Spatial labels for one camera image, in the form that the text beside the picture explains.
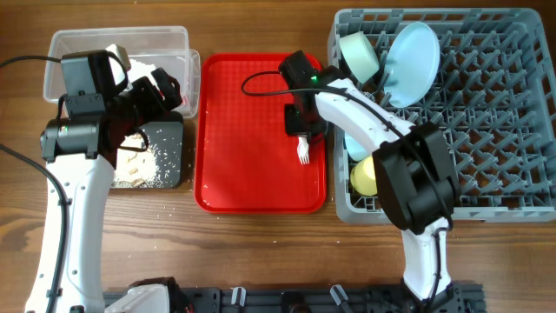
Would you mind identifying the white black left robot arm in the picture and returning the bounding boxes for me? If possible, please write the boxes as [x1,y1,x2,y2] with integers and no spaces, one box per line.
[1,44,182,312]

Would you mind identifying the red snack wrapper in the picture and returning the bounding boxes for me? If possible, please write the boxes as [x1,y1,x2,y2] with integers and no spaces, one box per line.
[180,94,189,107]

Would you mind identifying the black waste tray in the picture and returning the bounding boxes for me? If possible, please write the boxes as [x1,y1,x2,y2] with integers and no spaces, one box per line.
[110,110,185,190]

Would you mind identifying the light blue plate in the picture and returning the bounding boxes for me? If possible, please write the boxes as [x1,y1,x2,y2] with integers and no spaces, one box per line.
[384,22,440,108]

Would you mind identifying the green bowl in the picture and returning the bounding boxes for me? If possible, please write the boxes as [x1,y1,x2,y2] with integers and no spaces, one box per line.
[339,31,380,83]

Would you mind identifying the white tissue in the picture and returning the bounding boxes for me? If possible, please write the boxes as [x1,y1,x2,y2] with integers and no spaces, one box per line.
[128,59,156,79]

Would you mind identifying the grey dishwasher rack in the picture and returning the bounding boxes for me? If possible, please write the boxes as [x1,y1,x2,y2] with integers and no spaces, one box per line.
[328,8,555,223]

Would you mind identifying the clear plastic waste bin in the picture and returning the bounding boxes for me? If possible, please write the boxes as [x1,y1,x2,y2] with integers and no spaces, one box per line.
[48,26,201,118]

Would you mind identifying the light blue small bowl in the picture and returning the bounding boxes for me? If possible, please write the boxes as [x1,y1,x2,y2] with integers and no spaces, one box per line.
[344,133,370,162]

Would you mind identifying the yellow cup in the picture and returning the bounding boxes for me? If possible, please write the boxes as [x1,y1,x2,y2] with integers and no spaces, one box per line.
[350,156,378,196]

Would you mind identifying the rice and nutshell leftovers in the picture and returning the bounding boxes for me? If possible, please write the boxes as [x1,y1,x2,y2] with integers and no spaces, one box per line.
[111,128,183,189]

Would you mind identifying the red serving tray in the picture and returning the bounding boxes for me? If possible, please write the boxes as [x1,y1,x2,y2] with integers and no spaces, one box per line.
[194,53,328,214]

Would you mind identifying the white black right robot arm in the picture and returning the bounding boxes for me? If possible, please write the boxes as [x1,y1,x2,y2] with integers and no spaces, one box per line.
[276,62,460,310]

